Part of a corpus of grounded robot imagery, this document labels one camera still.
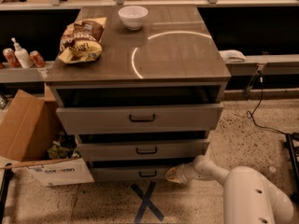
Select grey bottom drawer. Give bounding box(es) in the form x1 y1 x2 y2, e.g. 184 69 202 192
90 165 170 182

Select grey drawer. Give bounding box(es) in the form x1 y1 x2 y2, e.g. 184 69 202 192
78 139 209 161
90 165 170 182
56 104 223 134

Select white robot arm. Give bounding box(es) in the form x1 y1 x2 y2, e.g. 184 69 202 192
165 155 293 224

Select grey top drawer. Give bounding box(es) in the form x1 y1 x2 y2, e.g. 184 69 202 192
56 104 223 134

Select grey middle drawer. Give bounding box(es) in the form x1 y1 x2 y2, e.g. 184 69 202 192
78 139 209 161

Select grey drawer cabinet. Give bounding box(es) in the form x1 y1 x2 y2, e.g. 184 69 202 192
45 4 232 165

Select white printed cardboard box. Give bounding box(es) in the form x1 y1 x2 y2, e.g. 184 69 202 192
26 158 94 187

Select green snack bags in box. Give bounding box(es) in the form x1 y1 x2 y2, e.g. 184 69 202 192
47 132 81 160

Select black stand right edge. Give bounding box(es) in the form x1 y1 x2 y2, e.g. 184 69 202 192
285 133 299 204

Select white folded cloth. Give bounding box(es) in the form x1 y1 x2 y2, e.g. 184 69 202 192
220 49 246 63

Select brown cardboard box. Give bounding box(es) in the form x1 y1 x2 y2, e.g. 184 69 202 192
0 90 60 161

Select white ceramic bowl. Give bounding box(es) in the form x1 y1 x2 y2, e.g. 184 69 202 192
118 6 149 31

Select yellow brown chip bag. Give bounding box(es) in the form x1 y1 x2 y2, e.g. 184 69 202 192
58 17 107 64

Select black pole left edge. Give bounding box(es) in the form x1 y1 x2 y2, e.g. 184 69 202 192
0 163 14 224

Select red soda can right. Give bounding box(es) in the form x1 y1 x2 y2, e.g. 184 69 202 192
30 50 46 67

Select red soda can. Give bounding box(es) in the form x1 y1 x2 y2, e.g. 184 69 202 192
30 50 46 67
3 49 20 68

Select white pump bottle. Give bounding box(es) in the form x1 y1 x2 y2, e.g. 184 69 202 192
11 37 33 68

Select red soda can left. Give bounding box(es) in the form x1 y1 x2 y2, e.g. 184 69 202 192
3 49 20 68

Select black power cable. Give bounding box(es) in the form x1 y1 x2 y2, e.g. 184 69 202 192
246 70 291 136

